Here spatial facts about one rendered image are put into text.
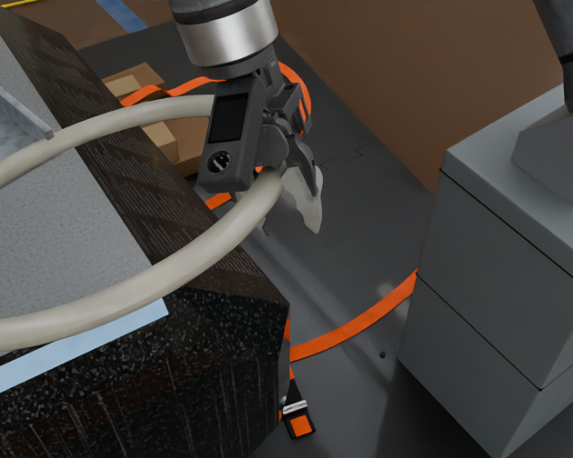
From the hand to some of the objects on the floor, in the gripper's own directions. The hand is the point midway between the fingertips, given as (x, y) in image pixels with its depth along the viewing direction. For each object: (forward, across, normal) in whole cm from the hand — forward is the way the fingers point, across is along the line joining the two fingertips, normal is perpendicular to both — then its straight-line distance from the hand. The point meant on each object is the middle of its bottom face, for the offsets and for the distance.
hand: (286, 229), depth 78 cm
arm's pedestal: (+118, -3, -89) cm, 148 cm away
